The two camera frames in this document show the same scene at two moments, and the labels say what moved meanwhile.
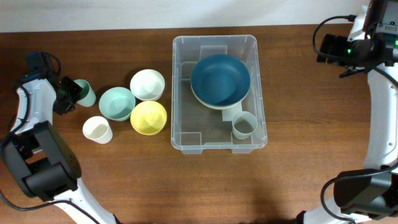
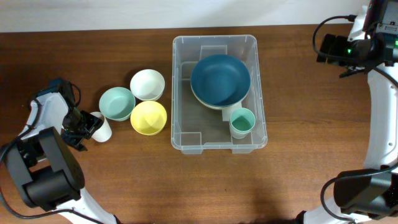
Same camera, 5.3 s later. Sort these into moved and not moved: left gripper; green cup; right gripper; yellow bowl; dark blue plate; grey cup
Moved: green cup; left gripper
Not moved: right gripper; dark blue plate; grey cup; yellow bowl
